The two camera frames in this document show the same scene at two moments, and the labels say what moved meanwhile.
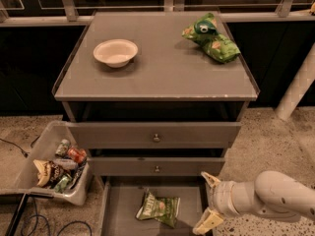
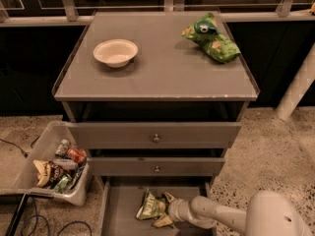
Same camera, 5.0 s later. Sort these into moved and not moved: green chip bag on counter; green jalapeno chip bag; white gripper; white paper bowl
Moved: white gripper
Not moved: green chip bag on counter; green jalapeno chip bag; white paper bowl
